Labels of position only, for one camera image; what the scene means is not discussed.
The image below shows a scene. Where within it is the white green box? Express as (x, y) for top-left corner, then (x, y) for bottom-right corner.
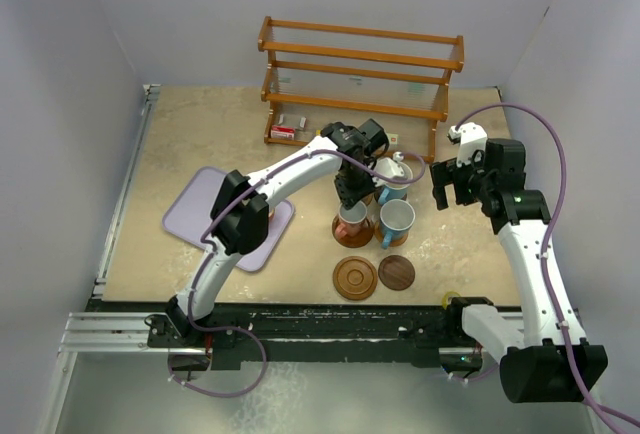
(388, 135), (399, 150)

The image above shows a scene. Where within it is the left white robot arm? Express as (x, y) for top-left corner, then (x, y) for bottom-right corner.
(166, 119), (389, 346)

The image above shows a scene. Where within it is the light wooden coaster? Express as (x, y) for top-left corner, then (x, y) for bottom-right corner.
(362, 193), (374, 205)
(374, 221), (409, 249)

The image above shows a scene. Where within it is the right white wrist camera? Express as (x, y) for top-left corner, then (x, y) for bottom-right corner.
(447, 122), (488, 167)

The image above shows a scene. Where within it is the blue mug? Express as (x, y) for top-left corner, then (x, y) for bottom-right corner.
(379, 199), (416, 233)
(375, 162), (413, 206)

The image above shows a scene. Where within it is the metal table edge rail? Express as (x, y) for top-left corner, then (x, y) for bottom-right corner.
(89, 84), (161, 300)

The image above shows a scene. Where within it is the black base bar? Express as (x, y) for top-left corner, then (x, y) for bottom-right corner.
(145, 303), (484, 373)

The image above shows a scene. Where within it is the grey cup with orange handle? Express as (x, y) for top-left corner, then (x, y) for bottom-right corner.
(334, 201), (368, 240)

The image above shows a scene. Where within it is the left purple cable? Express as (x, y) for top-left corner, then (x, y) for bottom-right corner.
(167, 147), (427, 398)

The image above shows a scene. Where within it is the purple cable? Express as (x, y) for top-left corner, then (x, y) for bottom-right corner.
(167, 147), (427, 398)
(447, 102), (640, 430)

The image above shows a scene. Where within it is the brown ringed wooden saucer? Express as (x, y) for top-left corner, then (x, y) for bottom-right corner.
(331, 215), (374, 249)

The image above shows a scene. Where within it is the aluminium front frame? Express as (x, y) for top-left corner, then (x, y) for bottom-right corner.
(37, 308), (614, 434)

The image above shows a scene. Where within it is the lavender plastic tray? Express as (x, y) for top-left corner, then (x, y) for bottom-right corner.
(162, 167), (295, 273)

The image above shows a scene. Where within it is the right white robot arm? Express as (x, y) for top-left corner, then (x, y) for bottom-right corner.
(430, 131), (608, 403)

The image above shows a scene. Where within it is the red and white staple box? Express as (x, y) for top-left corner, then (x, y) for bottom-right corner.
(270, 125), (296, 140)

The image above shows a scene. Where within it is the yellow tape roll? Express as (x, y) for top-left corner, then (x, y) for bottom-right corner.
(441, 291), (461, 309)

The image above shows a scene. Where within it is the wooden three-tier shelf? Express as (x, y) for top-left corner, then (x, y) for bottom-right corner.
(257, 16), (465, 162)

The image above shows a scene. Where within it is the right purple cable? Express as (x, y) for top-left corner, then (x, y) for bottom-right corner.
(447, 102), (640, 430)

